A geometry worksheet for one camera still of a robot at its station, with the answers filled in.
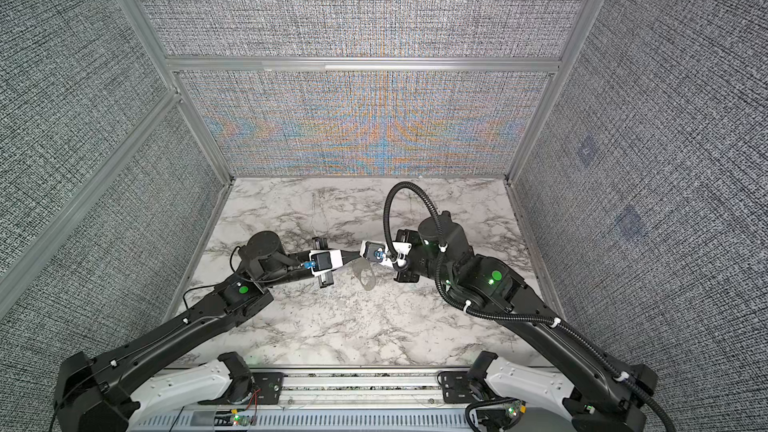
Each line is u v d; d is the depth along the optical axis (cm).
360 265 61
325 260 52
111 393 40
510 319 42
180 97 93
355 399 73
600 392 37
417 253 53
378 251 51
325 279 57
